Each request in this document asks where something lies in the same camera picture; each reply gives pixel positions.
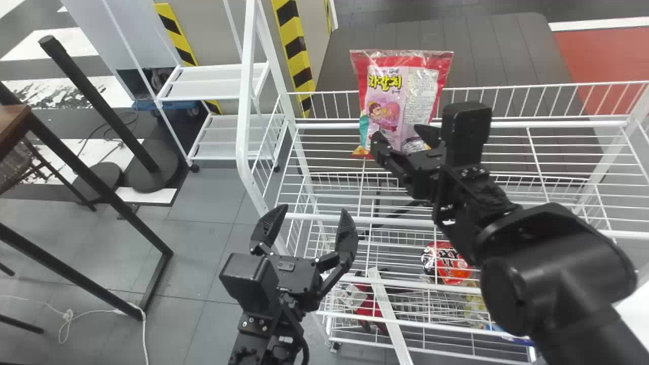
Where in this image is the red noodle cup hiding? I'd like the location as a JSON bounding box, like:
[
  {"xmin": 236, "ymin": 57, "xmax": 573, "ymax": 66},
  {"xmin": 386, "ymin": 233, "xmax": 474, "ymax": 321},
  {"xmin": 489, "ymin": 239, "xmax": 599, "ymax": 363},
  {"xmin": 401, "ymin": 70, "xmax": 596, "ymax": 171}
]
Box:
[{"xmin": 420, "ymin": 240, "xmax": 480, "ymax": 287}]

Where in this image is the yellow black striped post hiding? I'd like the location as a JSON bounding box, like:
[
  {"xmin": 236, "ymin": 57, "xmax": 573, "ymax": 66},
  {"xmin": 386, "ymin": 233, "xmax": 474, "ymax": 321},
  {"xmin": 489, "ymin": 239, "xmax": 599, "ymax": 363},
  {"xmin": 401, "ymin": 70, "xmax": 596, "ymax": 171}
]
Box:
[
  {"xmin": 153, "ymin": 2, "xmax": 224, "ymax": 115},
  {"xmin": 271, "ymin": 0, "xmax": 318, "ymax": 118}
]

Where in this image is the brown side table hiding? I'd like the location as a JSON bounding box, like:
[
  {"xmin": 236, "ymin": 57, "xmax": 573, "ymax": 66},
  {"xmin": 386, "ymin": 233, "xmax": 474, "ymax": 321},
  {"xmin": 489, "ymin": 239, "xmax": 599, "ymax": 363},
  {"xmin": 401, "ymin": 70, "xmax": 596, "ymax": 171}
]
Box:
[{"xmin": 0, "ymin": 81, "xmax": 175, "ymax": 335}]

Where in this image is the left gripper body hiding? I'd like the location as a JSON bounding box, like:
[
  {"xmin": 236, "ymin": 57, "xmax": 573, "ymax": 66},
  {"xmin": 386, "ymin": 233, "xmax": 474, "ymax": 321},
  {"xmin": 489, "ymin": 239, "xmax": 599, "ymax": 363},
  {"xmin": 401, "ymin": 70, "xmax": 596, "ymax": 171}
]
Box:
[{"xmin": 263, "ymin": 255, "xmax": 331, "ymax": 313}]

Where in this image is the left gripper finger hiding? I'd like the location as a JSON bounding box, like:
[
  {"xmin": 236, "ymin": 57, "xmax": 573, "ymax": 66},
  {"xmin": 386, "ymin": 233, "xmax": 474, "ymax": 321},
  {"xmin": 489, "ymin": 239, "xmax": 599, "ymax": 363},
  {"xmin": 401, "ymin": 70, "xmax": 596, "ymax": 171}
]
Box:
[
  {"xmin": 315, "ymin": 208, "xmax": 359, "ymax": 301},
  {"xmin": 249, "ymin": 204, "xmax": 290, "ymax": 257}
]

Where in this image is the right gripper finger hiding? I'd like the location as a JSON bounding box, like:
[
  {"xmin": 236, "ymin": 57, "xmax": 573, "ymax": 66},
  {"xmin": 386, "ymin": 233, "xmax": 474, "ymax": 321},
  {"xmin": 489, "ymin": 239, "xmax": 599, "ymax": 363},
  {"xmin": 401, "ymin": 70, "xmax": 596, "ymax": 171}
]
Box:
[
  {"xmin": 369, "ymin": 130, "xmax": 407, "ymax": 168},
  {"xmin": 413, "ymin": 124, "xmax": 443, "ymax": 151}
]

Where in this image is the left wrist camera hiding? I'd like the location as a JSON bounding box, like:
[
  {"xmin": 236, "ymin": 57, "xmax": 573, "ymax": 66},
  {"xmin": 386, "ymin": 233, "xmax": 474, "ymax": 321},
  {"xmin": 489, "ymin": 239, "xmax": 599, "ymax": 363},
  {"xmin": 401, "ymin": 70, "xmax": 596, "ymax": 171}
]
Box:
[{"xmin": 219, "ymin": 252, "xmax": 280, "ymax": 318}]

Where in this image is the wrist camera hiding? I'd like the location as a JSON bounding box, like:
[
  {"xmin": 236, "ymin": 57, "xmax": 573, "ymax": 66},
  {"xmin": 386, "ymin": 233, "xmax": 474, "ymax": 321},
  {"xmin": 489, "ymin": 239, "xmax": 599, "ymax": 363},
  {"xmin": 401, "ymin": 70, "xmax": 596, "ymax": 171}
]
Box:
[
  {"xmin": 440, "ymin": 101, "xmax": 493, "ymax": 168},
  {"xmin": 219, "ymin": 252, "xmax": 280, "ymax": 318}
]

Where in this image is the white shelf trolley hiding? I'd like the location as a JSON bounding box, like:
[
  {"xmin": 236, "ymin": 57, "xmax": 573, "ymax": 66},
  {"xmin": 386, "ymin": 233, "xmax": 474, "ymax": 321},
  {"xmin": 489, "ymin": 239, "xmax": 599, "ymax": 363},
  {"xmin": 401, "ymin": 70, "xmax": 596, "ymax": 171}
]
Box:
[{"xmin": 100, "ymin": 0, "xmax": 284, "ymax": 174}]

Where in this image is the white cable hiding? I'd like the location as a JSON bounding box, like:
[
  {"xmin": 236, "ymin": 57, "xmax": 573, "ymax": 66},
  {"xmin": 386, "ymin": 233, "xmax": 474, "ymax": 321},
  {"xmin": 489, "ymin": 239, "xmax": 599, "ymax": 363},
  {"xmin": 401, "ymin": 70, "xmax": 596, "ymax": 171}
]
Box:
[{"xmin": 0, "ymin": 293, "xmax": 151, "ymax": 365}]

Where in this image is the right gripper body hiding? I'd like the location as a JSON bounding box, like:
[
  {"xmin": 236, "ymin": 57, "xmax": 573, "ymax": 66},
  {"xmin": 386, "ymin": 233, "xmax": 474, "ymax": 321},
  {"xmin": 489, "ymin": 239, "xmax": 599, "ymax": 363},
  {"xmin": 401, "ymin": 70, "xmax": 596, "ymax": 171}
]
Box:
[{"xmin": 384, "ymin": 146, "xmax": 448, "ymax": 201}]

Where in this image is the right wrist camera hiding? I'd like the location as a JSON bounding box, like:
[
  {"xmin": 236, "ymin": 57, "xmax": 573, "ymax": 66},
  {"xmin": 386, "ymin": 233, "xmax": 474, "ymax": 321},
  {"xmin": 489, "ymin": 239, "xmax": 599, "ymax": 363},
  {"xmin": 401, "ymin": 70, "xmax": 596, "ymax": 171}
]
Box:
[{"xmin": 440, "ymin": 101, "xmax": 493, "ymax": 168}]

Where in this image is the white wire rack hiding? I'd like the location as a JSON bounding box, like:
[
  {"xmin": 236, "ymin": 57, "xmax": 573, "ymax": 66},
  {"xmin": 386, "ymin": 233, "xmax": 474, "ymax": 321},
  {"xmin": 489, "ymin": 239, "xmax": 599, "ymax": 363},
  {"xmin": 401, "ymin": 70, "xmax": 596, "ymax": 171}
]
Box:
[{"xmin": 235, "ymin": 0, "xmax": 649, "ymax": 365}]

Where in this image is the yellow snack packet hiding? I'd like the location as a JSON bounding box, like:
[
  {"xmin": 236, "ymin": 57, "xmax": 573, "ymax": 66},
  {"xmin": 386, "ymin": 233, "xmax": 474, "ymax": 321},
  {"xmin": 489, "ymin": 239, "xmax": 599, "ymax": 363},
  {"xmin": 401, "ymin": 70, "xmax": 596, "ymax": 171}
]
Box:
[{"xmin": 462, "ymin": 293, "xmax": 488, "ymax": 326}]

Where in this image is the small red snack packet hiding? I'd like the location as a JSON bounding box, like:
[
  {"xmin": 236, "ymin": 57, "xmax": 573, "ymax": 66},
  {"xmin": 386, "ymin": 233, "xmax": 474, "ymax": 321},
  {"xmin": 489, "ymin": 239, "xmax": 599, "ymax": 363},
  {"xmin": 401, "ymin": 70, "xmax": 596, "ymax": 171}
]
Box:
[{"xmin": 349, "ymin": 283, "xmax": 392, "ymax": 334}]

